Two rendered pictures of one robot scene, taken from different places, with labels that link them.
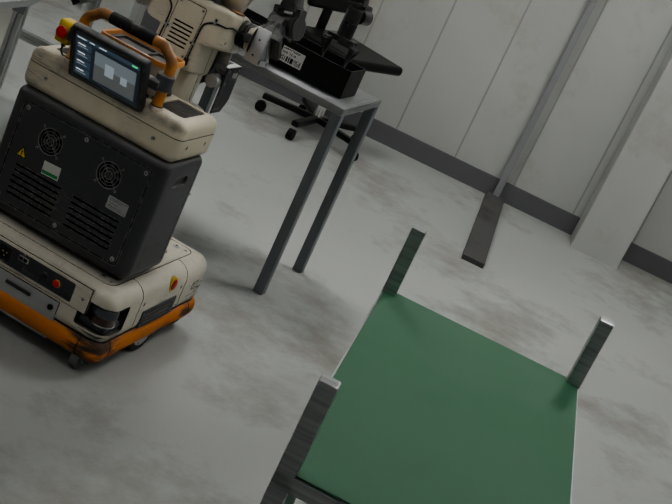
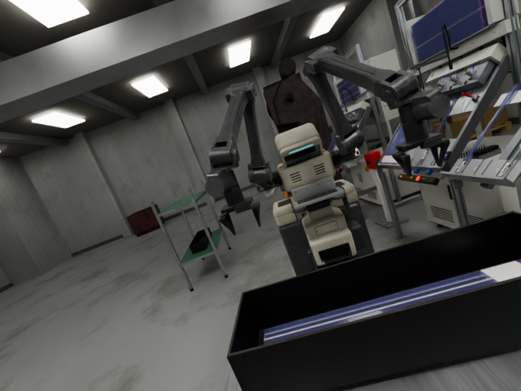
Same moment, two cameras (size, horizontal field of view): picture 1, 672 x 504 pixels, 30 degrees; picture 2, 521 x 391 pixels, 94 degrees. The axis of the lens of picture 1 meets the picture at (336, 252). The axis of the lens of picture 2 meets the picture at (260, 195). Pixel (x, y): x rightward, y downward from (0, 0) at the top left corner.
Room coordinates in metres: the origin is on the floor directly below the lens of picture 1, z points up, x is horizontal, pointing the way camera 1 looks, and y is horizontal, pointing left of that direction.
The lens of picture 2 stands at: (5.12, 0.29, 1.19)
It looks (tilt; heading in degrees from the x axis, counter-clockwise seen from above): 10 degrees down; 174
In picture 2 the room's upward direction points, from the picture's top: 21 degrees counter-clockwise
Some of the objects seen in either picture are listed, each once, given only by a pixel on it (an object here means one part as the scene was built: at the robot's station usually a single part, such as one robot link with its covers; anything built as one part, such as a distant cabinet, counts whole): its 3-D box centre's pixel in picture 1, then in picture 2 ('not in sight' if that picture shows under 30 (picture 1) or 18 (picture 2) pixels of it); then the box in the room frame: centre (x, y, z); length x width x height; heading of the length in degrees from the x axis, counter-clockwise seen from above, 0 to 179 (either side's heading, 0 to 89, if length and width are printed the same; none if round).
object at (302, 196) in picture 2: (194, 64); (318, 203); (3.97, 0.67, 0.84); 0.28 x 0.16 x 0.22; 77
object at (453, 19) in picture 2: not in sight; (451, 23); (3.61, 2.02, 1.52); 0.51 x 0.13 x 0.27; 176
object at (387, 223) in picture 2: not in sight; (381, 188); (2.81, 1.74, 0.39); 0.24 x 0.24 x 0.78; 86
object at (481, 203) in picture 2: not in sight; (494, 187); (3.56, 2.15, 0.31); 0.70 x 0.65 x 0.62; 176
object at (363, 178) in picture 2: not in sight; (364, 155); (2.12, 2.08, 0.66); 1.01 x 0.73 x 1.31; 86
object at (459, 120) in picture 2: not in sight; (456, 129); (0.81, 4.85, 0.24); 1.30 x 0.91 x 0.47; 176
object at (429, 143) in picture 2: not in sight; (431, 153); (4.48, 0.88, 1.01); 0.07 x 0.07 x 0.09; 77
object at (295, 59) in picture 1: (289, 50); (393, 302); (4.75, 0.49, 0.86); 0.57 x 0.17 x 0.11; 77
